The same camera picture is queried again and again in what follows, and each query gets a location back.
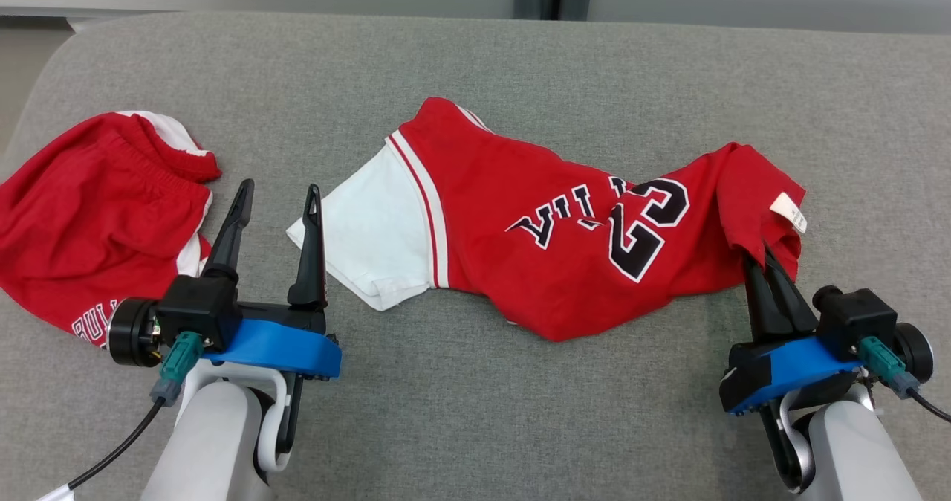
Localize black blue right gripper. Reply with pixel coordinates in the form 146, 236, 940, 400
718, 240, 863, 417

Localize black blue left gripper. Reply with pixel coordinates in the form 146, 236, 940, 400
201, 179, 343, 381

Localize red white basketball jersey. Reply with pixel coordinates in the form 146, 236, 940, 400
286, 97, 808, 343

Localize red white basketball shorts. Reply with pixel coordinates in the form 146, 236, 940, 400
0, 110, 223, 350

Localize black cable with green connector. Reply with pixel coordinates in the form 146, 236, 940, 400
857, 337, 951, 424
37, 331, 206, 501

